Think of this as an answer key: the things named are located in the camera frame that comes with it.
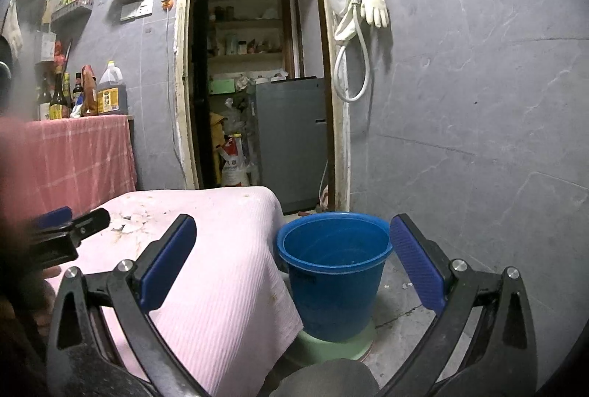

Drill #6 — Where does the blue plastic bucket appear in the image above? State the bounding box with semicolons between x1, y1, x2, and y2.
275;212;393;342

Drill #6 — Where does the white hose loop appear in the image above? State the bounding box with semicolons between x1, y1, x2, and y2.
332;0;373;104

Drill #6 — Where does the green box on shelf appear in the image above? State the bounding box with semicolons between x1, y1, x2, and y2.
209;78;236;96

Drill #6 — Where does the large oil jug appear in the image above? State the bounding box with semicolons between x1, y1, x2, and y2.
97;61;128;115

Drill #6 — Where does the pink striped table cloth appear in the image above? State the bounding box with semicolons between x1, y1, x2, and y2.
71;187;303;396

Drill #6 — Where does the brown sauce bottle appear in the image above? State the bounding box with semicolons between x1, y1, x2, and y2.
82;65;98;117

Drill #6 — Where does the grey cabinet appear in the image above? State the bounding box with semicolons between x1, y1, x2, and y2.
255;78;328;214

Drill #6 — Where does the white rubber glove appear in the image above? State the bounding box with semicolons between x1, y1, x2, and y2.
360;0;390;28

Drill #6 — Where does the left hand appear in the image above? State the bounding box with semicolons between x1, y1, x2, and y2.
33;265;62;337

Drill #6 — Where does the green stool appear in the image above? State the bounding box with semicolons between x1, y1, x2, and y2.
285;319;376;367

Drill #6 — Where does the red checkered cloth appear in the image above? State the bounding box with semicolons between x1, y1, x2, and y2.
1;115;137;222

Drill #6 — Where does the wall shelf rack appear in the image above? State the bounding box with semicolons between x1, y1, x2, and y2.
51;0;94;23

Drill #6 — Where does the dark glass bottle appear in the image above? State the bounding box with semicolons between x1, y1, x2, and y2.
49;73;70;120

